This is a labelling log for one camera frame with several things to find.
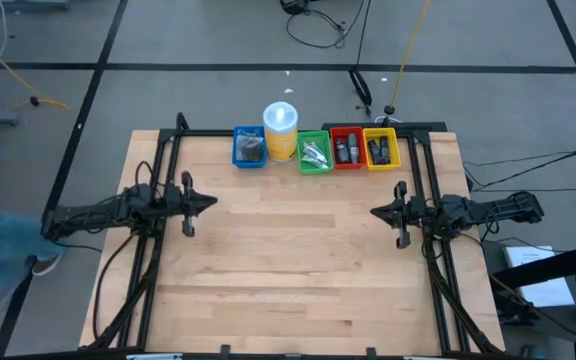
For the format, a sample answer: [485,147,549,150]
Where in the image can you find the white paper box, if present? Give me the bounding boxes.
[501,244,576,309]

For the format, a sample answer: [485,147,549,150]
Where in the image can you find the person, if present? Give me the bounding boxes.
[0,203,65,304]

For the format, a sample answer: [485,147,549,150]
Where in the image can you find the large grey plastic bottle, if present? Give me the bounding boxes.
[347,132,361,166]

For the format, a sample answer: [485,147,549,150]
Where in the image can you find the yellow wipes canister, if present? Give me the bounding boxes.
[261,101,300,163]

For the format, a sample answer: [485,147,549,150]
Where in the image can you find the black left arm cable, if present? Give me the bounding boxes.
[134,160,169,201]

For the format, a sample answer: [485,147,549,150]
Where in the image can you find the yellow hanging cable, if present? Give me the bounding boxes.
[389,0,433,110]

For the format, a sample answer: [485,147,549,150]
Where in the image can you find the green plastic basket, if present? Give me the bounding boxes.
[295,130,335,176]

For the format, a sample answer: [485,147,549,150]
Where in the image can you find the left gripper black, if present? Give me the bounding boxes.
[165,171,218,239]

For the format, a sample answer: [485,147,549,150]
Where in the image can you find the yellow floor cable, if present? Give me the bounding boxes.
[0,31,72,152]

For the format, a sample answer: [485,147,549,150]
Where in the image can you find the small black bottle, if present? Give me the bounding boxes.
[378,135,392,166]
[367,138,382,166]

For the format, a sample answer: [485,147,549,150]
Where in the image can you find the red plastic basket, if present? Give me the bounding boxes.
[329,125,369,171]

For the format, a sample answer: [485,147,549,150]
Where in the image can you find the blue plastic basket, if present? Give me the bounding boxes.
[231,125,269,170]

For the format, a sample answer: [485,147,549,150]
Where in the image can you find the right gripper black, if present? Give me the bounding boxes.
[370,180,442,250]

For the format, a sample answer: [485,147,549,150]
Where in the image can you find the black floor cable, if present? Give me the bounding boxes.
[279,0,369,51]

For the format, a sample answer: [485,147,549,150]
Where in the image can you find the yellow plastic basket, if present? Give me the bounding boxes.
[361,126,403,172]

